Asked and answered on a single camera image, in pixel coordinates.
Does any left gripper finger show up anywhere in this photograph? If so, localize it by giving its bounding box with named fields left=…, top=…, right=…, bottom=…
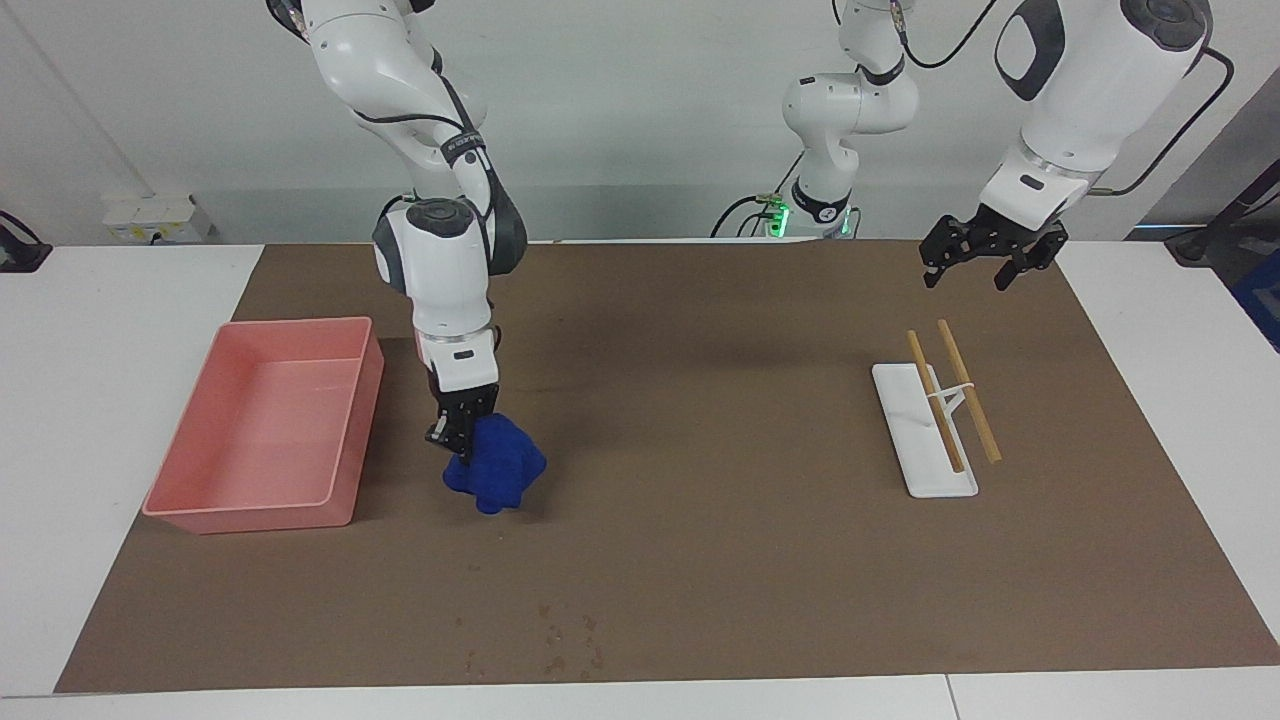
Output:
left=920, top=217, right=976, bottom=289
left=994, top=225, right=1069, bottom=292

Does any blue towel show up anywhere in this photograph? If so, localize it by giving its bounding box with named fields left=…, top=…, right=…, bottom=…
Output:
left=443, top=414, right=548, bottom=515

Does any white towel rack base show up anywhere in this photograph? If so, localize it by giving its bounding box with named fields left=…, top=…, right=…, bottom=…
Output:
left=871, top=362, right=980, bottom=499

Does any wooden rack rod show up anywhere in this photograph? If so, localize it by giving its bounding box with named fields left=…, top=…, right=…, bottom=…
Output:
left=906, top=330, right=966, bottom=475
left=936, top=319, right=1003, bottom=465

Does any black stand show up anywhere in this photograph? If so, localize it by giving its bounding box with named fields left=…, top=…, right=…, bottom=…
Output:
left=1165, top=158, right=1280, bottom=267

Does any pink plastic bin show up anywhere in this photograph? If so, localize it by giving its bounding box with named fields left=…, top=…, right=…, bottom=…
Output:
left=142, top=316, right=386, bottom=535

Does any blue crate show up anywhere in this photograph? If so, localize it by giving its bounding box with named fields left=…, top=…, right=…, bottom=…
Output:
left=1232, top=250, right=1280, bottom=353

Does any brown table mat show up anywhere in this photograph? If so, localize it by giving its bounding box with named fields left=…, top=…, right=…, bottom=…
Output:
left=53, top=238, right=1280, bottom=695

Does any black clamp device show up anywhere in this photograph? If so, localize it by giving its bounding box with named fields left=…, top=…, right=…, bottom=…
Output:
left=0, top=210, right=53, bottom=274

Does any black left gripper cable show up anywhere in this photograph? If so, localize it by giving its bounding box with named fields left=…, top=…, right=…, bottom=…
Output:
left=1085, top=45, right=1236, bottom=198

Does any black left base cable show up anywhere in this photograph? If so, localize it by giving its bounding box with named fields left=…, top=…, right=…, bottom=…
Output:
left=711, top=150, right=807, bottom=239

